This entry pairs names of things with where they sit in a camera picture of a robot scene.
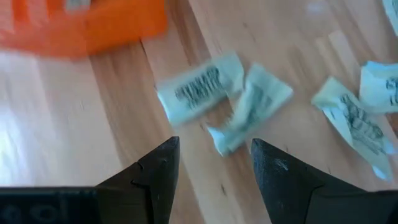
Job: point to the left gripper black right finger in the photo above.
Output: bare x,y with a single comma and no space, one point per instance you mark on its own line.
280,193

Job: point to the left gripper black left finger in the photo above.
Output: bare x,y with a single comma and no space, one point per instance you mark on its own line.
155,186

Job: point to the orange plastic slotted basket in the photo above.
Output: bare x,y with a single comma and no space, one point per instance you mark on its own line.
118,28

